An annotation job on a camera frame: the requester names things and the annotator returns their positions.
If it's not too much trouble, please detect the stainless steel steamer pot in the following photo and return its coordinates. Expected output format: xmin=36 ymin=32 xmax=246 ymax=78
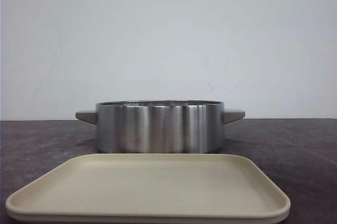
xmin=75 ymin=100 xmax=245 ymax=154

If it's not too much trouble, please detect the beige rectangular tray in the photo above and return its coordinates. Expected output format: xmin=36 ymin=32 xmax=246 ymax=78
xmin=6 ymin=154 xmax=291 ymax=223

